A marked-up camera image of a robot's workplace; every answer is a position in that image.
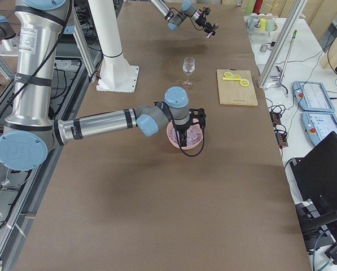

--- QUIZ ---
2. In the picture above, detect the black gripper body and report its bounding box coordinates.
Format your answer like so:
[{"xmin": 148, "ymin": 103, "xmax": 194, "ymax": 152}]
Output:
[
  {"xmin": 176, "ymin": 120, "xmax": 195, "ymax": 136},
  {"xmin": 198, "ymin": 16, "xmax": 212, "ymax": 30}
]

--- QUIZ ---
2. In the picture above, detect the clear ice cubes pile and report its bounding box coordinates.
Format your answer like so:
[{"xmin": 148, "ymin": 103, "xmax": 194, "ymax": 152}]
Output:
[{"xmin": 166, "ymin": 123, "xmax": 203, "ymax": 150}]

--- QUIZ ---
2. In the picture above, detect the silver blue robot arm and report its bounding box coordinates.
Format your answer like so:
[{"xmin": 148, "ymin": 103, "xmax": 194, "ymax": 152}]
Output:
[
  {"xmin": 150, "ymin": 0, "xmax": 219, "ymax": 38},
  {"xmin": 0, "ymin": 1, "xmax": 195, "ymax": 171}
]

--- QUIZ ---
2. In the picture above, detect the clear wine glass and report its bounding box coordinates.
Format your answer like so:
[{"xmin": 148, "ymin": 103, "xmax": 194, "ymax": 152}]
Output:
[{"xmin": 182, "ymin": 56, "xmax": 195, "ymax": 86}]

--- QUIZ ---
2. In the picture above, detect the pink bowl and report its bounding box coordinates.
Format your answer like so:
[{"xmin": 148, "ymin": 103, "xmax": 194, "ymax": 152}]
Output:
[{"xmin": 166, "ymin": 120, "xmax": 205, "ymax": 150}]

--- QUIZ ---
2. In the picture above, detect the yellow plastic knife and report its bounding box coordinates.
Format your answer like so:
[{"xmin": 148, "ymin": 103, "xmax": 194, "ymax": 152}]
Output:
[{"xmin": 222, "ymin": 77, "xmax": 242, "ymax": 81}]

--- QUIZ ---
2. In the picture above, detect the pastel cups group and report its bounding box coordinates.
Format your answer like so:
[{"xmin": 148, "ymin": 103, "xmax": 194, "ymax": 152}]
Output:
[{"xmin": 244, "ymin": 13, "xmax": 278, "ymax": 36}]

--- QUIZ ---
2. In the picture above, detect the middle lemon slice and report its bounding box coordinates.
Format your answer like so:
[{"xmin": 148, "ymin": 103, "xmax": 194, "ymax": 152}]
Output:
[{"xmin": 232, "ymin": 75, "xmax": 241, "ymax": 81}]

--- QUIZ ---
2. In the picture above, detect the wooden cutting board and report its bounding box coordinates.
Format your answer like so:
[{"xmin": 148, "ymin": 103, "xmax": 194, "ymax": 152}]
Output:
[{"xmin": 216, "ymin": 69, "xmax": 258, "ymax": 106}]

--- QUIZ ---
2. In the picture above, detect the black power strip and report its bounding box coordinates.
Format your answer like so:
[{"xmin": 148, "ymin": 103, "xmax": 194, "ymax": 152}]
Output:
[{"xmin": 270, "ymin": 111, "xmax": 288, "ymax": 148}]

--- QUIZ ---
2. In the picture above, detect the blue teach pendant far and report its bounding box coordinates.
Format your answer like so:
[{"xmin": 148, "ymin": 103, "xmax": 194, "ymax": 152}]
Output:
[{"xmin": 292, "ymin": 81, "xmax": 335, "ymax": 112}]

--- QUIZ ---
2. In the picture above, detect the blue teach pendant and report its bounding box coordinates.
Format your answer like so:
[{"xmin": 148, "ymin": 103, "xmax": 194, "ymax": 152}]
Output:
[
  {"xmin": 292, "ymin": 81, "xmax": 335, "ymax": 112},
  {"xmin": 301, "ymin": 111, "xmax": 337, "ymax": 146}
]

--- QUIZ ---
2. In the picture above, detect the blue teach pendant near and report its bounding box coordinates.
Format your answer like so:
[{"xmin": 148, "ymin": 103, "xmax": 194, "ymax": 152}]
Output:
[{"xmin": 301, "ymin": 111, "xmax": 337, "ymax": 146}]

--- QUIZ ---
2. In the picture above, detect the black monitor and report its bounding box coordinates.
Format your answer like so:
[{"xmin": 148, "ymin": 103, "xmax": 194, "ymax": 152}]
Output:
[{"xmin": 291, "ymin": 132, "xmax": 337, "ymax": 241}]

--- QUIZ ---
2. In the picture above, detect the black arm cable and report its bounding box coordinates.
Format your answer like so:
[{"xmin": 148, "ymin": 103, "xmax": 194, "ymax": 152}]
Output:
[{"xmin": 154, "ymin": 101, "xmax": 208, "ymax": 158}]

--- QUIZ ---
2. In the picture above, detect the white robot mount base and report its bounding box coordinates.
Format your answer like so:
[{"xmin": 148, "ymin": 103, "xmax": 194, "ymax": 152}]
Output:
[{"xmin": 88, "ymin": 0, "xmax": 139, "ymax": 93}]

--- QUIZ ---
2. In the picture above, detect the aluminium frame post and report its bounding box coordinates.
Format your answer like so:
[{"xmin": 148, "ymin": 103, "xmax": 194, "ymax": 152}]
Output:
[{"xmin": 257, "ymin": 0, "xmax": 307, "ymax": 89}]

